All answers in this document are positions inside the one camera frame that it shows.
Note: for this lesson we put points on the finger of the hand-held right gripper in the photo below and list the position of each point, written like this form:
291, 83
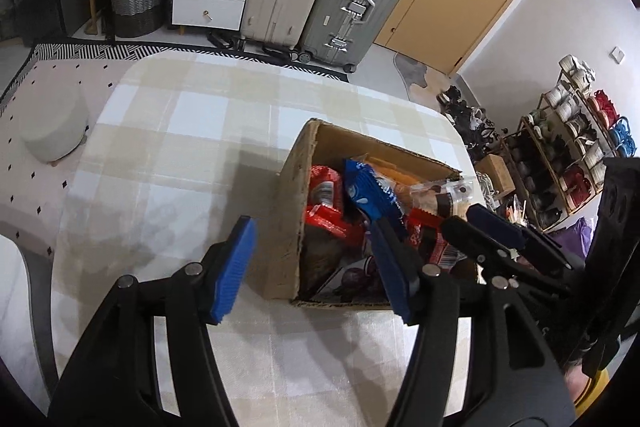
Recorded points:
492, 222
465, 234

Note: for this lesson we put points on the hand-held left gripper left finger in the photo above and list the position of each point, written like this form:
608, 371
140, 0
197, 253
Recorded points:
232, 267

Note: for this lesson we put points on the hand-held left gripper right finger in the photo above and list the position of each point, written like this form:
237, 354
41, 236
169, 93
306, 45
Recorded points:
395, 277

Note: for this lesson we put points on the large red snack packet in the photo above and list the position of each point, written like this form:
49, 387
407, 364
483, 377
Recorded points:
425, 239

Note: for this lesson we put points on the red printed snack packet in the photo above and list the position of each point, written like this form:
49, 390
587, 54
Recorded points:
325, 222

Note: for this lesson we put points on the white orange noodle packet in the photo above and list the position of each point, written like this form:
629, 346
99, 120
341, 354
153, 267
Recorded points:
395, 172

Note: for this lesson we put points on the blue snack packet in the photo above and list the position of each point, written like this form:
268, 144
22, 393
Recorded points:
367, 187

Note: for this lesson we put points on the small red snack packet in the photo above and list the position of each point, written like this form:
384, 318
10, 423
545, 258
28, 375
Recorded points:
325, 187

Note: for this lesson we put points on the person's right forearm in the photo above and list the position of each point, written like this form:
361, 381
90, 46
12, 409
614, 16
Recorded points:
592, 389

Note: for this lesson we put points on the purple wrapping paper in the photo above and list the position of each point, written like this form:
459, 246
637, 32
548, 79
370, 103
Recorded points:
575, 234

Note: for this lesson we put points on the small cardboard box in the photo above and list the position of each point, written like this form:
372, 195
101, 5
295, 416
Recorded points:
495, 174

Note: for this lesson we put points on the wooden shoe rack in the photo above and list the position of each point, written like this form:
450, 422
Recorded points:
547, 172

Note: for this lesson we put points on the group of racked shoes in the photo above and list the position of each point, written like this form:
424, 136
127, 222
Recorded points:
575, 147

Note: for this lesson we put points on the pile of dark sneakers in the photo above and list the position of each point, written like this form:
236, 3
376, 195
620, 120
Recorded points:
467, 122

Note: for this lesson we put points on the plaid tablecloth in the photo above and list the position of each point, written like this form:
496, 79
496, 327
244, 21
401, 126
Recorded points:
175, 142

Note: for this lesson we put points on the grey door mat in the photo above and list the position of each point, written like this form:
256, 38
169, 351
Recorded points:
415, 74

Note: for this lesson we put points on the white chair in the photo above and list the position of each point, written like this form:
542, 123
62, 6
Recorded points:
25, 307

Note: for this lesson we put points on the round grey pouffe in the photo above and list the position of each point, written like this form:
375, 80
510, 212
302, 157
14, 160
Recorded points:
52, 127

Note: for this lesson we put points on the silver suitcase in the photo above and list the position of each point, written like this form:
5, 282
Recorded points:
350, 2

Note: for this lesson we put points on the rug with striped border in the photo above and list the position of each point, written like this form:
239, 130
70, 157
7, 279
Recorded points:
50, 57

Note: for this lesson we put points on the light switch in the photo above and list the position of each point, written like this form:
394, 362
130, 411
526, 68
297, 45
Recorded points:
618, 55

